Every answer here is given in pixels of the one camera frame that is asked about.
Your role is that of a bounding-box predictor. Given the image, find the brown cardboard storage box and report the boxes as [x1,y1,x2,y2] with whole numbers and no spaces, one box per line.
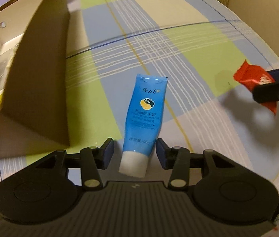
[0,0,70,158]

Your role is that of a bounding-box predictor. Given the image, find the red snack packet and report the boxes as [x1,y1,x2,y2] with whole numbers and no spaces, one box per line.
[232,59,278,116]

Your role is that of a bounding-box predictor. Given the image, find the blue hand cream tube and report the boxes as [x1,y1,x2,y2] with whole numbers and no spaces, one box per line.
[118,74,168,178]

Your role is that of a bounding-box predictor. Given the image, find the checkered tablecloth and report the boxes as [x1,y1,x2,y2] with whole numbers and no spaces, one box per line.
[0,0,279,191]

